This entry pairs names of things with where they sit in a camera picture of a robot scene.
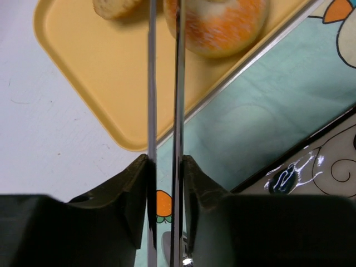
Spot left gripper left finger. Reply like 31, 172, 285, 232
1, 154, 147, 266

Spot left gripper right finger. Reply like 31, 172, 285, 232
182, 156, 355, 266

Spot metal food tongs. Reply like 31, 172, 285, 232
147, 1, 186, 266

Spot small round bread slice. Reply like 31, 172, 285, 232
92, 0, 142, 19

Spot floral square plate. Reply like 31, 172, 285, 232
232, 106, 355, 200

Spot mint cartoon placemat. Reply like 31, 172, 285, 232
139, 0, 356, 267

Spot yellow plastic tray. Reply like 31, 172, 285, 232
33, 1, 318, 151

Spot glazed bagel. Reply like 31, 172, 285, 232
162, 0, 270, 59

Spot pink handled spoon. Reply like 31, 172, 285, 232
161, 230, 194, 267

